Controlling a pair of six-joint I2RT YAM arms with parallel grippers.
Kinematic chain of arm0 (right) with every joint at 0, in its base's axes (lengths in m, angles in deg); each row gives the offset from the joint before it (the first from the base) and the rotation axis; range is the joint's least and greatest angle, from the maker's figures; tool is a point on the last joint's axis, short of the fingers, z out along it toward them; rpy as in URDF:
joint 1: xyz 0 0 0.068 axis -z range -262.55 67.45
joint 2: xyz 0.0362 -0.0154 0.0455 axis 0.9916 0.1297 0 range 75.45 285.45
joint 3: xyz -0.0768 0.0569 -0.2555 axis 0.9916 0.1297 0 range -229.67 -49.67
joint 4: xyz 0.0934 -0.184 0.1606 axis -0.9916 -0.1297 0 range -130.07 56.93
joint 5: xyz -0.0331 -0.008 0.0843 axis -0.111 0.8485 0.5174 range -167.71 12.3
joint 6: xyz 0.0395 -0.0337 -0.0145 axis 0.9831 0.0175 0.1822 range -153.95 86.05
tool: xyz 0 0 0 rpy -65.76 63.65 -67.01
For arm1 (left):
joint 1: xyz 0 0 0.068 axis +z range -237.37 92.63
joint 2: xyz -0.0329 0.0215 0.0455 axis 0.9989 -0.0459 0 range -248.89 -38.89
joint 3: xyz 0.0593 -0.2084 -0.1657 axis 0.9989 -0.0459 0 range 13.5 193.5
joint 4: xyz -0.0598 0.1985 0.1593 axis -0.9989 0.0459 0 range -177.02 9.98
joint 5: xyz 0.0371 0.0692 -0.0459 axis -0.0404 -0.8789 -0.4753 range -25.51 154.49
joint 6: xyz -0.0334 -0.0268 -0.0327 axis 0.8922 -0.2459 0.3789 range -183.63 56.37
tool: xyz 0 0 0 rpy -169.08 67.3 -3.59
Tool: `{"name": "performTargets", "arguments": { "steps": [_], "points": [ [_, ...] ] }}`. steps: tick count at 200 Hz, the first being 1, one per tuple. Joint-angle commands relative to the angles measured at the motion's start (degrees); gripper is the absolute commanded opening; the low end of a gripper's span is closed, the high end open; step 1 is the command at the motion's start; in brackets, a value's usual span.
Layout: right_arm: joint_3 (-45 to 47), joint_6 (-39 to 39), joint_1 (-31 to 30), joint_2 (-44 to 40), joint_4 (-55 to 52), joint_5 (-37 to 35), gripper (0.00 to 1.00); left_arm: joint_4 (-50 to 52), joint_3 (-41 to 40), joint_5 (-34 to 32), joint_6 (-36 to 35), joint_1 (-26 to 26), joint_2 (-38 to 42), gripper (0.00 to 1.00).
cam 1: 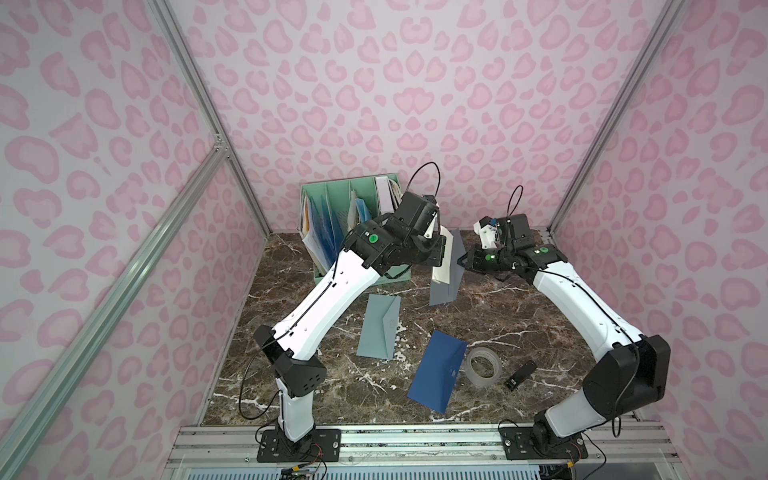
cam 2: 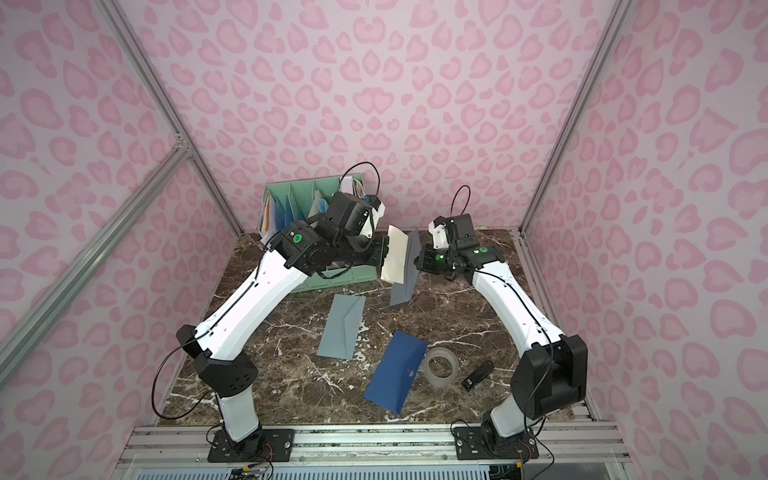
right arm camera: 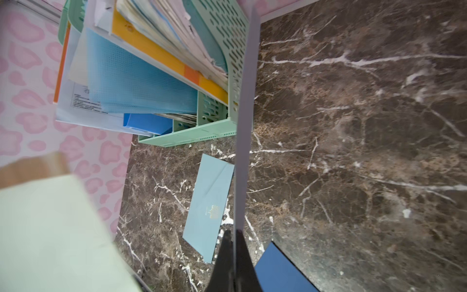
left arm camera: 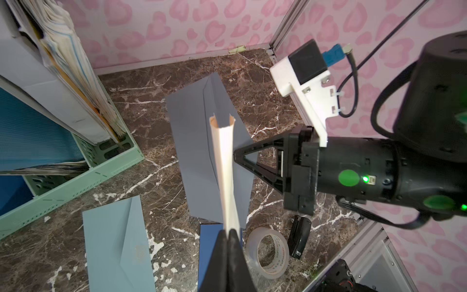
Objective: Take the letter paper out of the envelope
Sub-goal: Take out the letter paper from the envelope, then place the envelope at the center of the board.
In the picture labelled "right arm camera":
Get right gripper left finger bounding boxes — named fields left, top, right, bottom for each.
left=205, top=231, right=234, bottom=292

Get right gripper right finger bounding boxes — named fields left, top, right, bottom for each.
left=235, top=229, right=263, bottom=292

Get light teal envelope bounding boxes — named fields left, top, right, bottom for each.
left=182, top=154, right=234, bottom=263

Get grey envelope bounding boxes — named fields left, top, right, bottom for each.
left=233, top=6, right=261, bottom=231

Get cream letter paper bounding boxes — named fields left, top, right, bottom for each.
left=1, top=152, right=140, bottom=292

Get dark blue envelope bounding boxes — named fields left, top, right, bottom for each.
left=255, top=242, right=319, bottom=292

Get blue folder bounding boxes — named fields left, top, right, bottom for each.
left=86, top=29, right=198, bottom=114

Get white document papers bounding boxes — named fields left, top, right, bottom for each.
left=56, top=28, right=152, bottom=136

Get green file organizer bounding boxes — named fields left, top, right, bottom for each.
left=55, top=1, right=258, bottom=147

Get stack of loose papers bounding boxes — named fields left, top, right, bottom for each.
left=116, top=1, right=228, bottom=90

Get white binder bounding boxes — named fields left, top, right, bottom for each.
left=84, top=0, right=229, bottom=106

